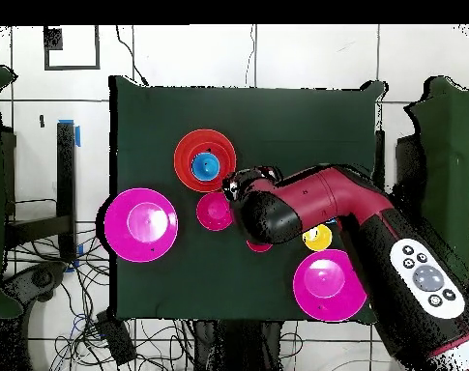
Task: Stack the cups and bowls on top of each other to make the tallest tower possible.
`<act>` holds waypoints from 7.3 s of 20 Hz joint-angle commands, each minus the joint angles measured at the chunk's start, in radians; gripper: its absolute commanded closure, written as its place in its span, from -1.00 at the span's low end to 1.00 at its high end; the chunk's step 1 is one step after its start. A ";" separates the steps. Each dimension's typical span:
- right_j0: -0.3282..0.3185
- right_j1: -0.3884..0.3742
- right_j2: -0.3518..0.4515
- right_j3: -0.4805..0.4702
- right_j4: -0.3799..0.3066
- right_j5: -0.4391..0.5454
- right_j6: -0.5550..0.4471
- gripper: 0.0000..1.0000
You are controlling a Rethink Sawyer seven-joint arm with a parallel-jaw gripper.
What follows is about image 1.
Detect black metal stand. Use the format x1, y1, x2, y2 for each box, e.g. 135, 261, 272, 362
373, 129, 386, 190
3, 121, 78, 264

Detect black power strip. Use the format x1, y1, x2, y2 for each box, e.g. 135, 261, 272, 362
95, 310, 137, 366

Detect thin black floor cable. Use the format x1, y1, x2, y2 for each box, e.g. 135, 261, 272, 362
115, 24, 149, 87

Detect tangle of floor cables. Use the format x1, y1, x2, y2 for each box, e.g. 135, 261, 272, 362
5, 227, 196, 371

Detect grey office chair base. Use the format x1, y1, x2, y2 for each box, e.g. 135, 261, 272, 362
1, 261, 69, 306

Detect black square floor frame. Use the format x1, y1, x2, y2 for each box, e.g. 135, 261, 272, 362
43, 24, 102, 71

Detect large pink plastic bowl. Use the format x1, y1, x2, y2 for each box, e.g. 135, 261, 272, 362
103, 187, 180, 264
292, 248, 368, 323

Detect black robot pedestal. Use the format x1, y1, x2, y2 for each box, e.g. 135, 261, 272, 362
191, 319, 285, 371

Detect dark green tablecloth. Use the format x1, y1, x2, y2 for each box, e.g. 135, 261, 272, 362
108, 74, 390, 325

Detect small red plastic bowl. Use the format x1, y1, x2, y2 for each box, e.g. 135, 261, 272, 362
195, 191, 234, 232

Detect yellow plastic cup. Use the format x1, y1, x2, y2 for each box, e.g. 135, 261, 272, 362
302, 223, 334, 253

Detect blue plastic cup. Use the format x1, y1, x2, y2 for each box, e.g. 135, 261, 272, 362
191, 152, 221, 182

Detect large orange plastic bowl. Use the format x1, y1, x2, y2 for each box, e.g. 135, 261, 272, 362
173, 128, 238, 193

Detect red plastic cup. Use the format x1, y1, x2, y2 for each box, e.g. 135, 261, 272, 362
246, 240, 274, 254

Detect small orange plastic bowl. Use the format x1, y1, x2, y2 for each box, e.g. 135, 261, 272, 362
181, 140, 232, 184

